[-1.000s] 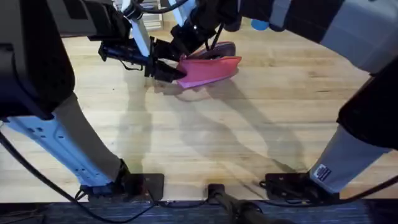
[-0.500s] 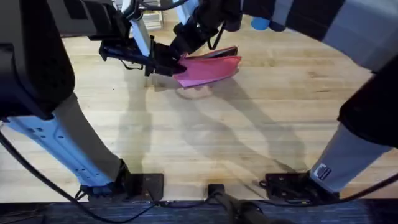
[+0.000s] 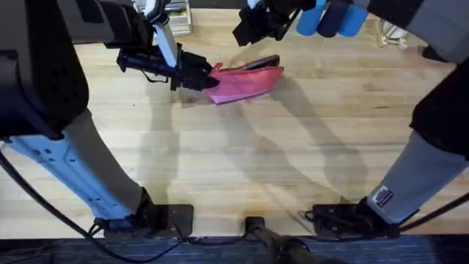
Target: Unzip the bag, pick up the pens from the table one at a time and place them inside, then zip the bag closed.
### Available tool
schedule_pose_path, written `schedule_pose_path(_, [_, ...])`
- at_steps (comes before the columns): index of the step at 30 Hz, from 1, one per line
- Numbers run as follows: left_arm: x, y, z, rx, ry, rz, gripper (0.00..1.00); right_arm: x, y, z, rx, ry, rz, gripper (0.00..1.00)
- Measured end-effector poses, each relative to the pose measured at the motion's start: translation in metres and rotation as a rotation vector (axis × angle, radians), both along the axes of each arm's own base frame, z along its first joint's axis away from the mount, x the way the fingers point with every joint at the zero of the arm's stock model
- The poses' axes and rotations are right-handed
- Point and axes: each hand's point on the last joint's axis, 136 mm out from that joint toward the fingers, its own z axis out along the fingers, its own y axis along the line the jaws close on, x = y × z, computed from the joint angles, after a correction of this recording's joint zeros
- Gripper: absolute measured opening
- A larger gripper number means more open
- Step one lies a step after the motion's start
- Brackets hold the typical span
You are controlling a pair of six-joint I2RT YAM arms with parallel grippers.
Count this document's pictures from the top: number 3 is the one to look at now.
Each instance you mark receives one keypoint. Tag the light blue cylinder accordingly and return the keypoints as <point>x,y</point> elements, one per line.
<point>352,22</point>
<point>309,20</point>

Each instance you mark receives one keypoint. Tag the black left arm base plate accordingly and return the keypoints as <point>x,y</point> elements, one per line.
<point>172,220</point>

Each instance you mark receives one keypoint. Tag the clear plastic item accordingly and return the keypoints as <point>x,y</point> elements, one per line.
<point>392,34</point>

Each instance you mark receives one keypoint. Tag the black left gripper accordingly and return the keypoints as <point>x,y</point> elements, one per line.
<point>146,63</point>

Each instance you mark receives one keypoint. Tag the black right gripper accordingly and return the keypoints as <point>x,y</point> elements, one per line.
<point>282,14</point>

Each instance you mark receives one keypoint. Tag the stacked boxes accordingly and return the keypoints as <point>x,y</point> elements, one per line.
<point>179,16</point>

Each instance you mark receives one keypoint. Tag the black rail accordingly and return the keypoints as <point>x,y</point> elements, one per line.
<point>220,251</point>

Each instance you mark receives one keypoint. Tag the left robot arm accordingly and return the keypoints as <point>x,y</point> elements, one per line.
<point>36,73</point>

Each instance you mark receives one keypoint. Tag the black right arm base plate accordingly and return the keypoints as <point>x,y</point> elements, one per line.
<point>337,220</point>

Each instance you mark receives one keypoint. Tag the black camera stand pole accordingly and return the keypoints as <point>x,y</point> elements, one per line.
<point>278,243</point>

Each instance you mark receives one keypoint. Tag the dark blue cylinder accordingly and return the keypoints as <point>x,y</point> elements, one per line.
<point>331,20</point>

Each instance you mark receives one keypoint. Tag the pink soft zip bag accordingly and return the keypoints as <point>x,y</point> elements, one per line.
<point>243,82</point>

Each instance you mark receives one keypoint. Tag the left wrist upright plate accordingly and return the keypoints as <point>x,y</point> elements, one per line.
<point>168,44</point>

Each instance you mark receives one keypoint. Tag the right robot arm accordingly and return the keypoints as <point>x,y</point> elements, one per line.
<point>414,176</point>

